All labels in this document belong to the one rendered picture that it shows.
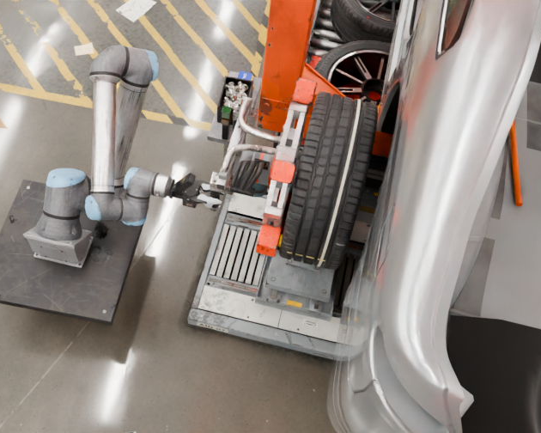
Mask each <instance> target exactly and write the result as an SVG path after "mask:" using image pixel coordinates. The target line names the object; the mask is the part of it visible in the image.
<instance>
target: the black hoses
mask: <svg viewBox="0 0 541 433"><path fill-rule="evenodd" d="M269 165H270V162H268V161H265V160H260V159H257V158H254V161H252V160H244V161H241V162H240V163H239V164H238V167H237V168H236V171H235V173H234V178H233V182H232V183H231V186H230V188H229V191H230V192H235V193H239V194H242V195H247V196H250V197H254V194H255V190H256V188H253V185H254V184H255V182H256V181H257V179H258V177H259V176H260V175H261V173H262V171H263V169H265V170H268V168H269ZM244 170H245V171H244ZM242 174H243V175H242Z"/></svg>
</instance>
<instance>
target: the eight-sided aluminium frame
mask: <svg viewBox="0 0 541 433"><path fill-rule="evenodd" d="M308 109H309V105H304V104H301V103H297V102H290V105H289V110H288V115H287V120H286V123H285V126H284V130H283V135H282V139H281V142H280V144H279V145H278V149H277V155H276V159H275V160H279V161H283V162H290V163H294V162H295V158H297V156H298V153H299V149H300V147H301V141H302V138H303V133H304V132H303V130H304V126H305V122H306V117H307V113H308ZM295 119H298V124H297V127H296V131H295V136H294V140H293V143H292V147H288V146H285V144H286V142H287V137H288V134H289V128H292V129H294V126H295ZM276 183H277V182H276V181H275V180H271V182H270V189H269V193H268V197H267V199H266V202H265V205H264V212H263V222H262V224H266V225H270V226H274V227H278V228H281V226H282V222H283V213H284V210H285V206H286V203H287V199H288V195H289V192H290V188H291V186H290V188H288V184H287V183H283V186H282V188H277V187H276ZM279 190H281V193H280V198H279V201H278V202H277V197H278V193H279Z"/></svg>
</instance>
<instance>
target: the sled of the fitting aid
mask: <svg viewBox="0 0 541 433"><path fill-rule="evenodd" d="M271 259H272V257H271V256H268V255H266V258H265V262H264V268H263V271H262V275H261V278H260V282H259V285H258V291H257V295H256V299H255V303H257V304H261V305H265V306H268V307H272V308H278V309H281V310H285V311H289V312H292V313H296V314H302V315H305V316H309V317H313V318H317V319H321V320H327V321H330V319H331V316H332V311H333V307H334V302H335V298H336V293H337V285H338V280H339V276H340V271H341V266H342V262H343V261H342V262H341V264H340V266H339V267H338V268H337V269H336V270H335V274H334V278H333V283H332V287H331V295H330V299H329V302H322V301H319V300H315V299H312V298H308V297H305V296H298V295H294V294H290V293H287V292H283V291H280V290H274V289H270V288H266V287H265V283H266V279H267V276H268V272H269V269H270V265H271Z"/></svg>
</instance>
